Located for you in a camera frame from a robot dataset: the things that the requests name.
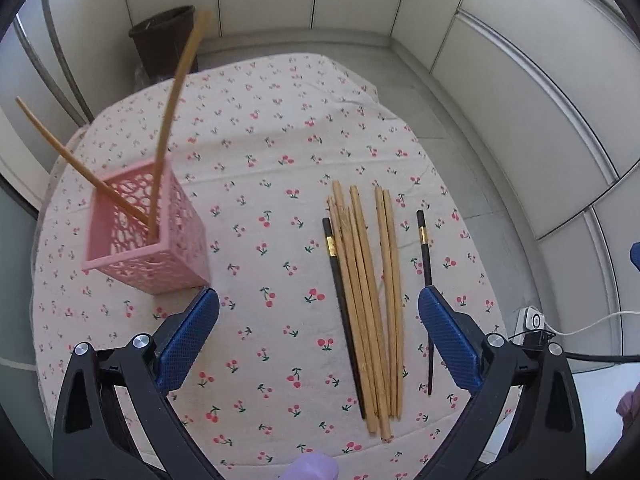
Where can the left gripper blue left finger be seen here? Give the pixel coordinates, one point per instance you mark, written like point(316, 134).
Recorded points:
point(180, 339)

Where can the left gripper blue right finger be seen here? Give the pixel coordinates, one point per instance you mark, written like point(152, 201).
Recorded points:
point(456, 337)

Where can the black chopstick gold band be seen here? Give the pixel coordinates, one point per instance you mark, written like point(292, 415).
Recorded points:
point(342, 305)
point(427, 272)

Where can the white power strip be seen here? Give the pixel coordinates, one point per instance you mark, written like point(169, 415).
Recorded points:
point(530, 331)

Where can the pink lattice utensil holder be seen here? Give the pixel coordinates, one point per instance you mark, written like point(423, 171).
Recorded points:
point(119, 246)

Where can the cherry print tablecloth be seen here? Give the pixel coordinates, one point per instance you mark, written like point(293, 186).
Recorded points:
point(256, 146)

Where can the dark brown waste bin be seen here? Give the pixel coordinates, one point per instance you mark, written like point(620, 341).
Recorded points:
point(160, 40)

